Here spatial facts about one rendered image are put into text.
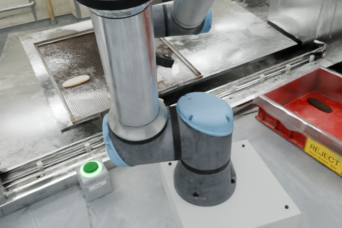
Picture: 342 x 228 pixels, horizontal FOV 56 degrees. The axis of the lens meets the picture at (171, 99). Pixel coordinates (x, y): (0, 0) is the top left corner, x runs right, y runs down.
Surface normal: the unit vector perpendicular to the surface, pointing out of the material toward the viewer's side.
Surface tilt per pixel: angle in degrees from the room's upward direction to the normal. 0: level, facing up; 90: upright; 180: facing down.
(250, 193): 0
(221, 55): 10
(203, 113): 8
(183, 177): 73
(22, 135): 0
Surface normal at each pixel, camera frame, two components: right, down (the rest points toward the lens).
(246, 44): 0.04, -0.73
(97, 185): 0.51, 0.47
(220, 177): 0.49, 0.19
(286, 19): -0.86, 0.33
